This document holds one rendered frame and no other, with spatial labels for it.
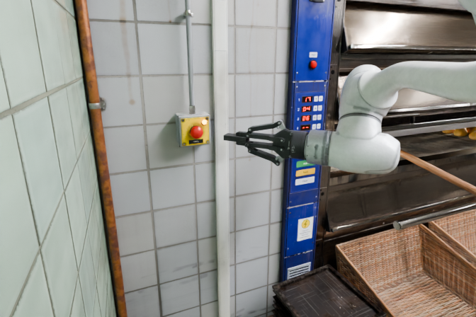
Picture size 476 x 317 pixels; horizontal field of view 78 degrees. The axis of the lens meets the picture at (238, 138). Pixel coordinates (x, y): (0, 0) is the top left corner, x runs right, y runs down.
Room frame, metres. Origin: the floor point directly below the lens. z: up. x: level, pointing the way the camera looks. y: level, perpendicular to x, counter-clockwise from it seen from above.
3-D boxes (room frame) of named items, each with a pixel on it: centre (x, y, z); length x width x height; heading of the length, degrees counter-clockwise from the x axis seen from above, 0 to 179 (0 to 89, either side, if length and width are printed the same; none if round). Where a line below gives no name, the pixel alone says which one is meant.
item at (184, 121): (0.92, 0.15, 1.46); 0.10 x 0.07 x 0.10; 111
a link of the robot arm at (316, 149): (0.72, -0.21, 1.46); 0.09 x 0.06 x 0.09; 156
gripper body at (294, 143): (0.75, -0.14, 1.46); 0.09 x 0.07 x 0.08; 66
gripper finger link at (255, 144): (0.78, -0.08, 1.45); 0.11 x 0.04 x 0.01; 66
